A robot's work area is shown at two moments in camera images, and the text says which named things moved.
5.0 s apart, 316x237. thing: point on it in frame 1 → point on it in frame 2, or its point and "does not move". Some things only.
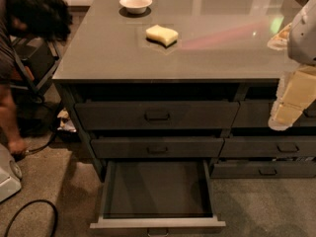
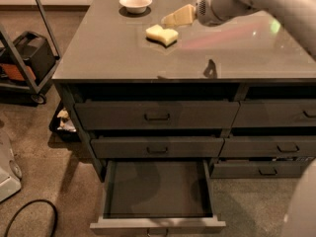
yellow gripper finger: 296,91 → 182,17
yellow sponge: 164,37 does not move
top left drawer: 153,116 does not move
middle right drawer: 269,147 does not move
